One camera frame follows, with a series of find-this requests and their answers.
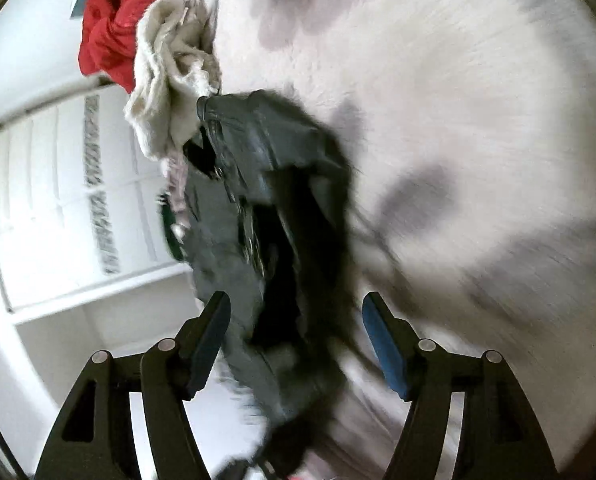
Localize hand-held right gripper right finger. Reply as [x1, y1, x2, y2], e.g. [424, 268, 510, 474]
[362, 291, 561, 480]

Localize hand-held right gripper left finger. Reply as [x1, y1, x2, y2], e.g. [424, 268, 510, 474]
[32, 290, 231, 480]

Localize dark grey jeans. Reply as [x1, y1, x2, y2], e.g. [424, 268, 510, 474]
[182, 89, 379, 480]

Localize white floral blanket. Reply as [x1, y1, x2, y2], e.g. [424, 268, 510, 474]
[188, 0, 596, 480]

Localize cream knit garment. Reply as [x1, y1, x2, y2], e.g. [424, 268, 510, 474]
[123, 0, 223, 161]

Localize red garment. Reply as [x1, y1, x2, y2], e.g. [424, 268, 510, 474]
[78, 0, 183, 95]

